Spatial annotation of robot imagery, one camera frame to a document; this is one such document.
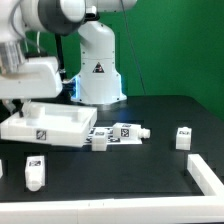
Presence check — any white sheet with markers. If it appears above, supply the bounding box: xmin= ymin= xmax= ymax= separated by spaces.
xmin=85 ymin=127 xmax=142 ymax=145

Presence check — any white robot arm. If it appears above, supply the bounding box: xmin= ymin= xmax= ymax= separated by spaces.
xmin=0 ymin=0 xmax=137 ymax=111

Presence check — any black camera stand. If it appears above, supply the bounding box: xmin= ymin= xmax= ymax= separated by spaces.
xmin=55 ymin=34 xmax=66 ymax=74

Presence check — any black cable on table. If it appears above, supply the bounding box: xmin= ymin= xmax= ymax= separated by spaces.
xmin=119 ymin=0 xmax=148 ymax=98

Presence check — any white square tabletop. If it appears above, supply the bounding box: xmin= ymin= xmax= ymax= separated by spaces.
xmin=0 ymin=102 xmax=97 ymax=147

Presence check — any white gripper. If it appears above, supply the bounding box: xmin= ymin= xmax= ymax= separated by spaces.
xmin=0 ymin=57 xmax=62 ymax=117

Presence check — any white L-shaped fence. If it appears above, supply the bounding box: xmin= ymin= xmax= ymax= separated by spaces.
xmin=0 ymin=154 xmax=224 ymax=224

